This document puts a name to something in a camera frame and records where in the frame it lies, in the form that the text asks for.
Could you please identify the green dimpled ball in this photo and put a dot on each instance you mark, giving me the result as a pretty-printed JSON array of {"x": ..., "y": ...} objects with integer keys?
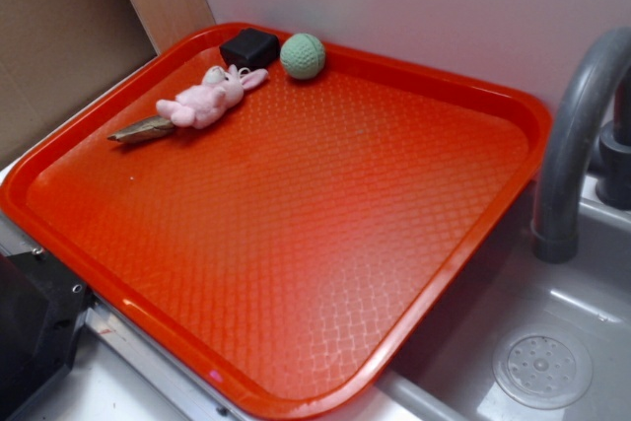
[{"x": 302, "y": 56}]

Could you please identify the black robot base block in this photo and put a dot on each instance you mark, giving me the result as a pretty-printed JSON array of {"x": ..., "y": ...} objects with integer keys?
[{"x": 43, "y": 306}]

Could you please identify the red plastic tray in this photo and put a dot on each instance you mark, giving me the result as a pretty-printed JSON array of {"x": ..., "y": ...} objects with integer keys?
[{"x": 284, "y": 253}]

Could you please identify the pink plush bunny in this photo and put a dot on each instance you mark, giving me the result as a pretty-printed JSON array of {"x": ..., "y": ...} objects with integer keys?
[{"x": 201, "y": 105}]

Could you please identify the black foam block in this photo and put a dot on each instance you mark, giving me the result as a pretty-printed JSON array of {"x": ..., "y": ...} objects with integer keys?
[{"x": 251, "y": 48}]

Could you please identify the grey sink basin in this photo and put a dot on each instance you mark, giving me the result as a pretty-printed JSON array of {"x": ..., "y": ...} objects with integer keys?
[{"x": 444, "y": 370}]

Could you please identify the grey curved faucet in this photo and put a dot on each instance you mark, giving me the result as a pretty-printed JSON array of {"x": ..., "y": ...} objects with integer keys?
[{"x": 586, "y": 107}]

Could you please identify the round sink drain cover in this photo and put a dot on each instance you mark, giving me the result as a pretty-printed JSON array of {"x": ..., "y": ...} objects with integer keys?
[{"x": 542, "y": 367}]

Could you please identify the brown cardboard panel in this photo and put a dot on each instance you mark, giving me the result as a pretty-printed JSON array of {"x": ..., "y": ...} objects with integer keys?
[{"x": 56, "y": 57}]

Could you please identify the dark grey faucet handle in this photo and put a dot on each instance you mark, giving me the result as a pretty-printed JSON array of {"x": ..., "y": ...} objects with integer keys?
[{"x": 613, "y": 189}]

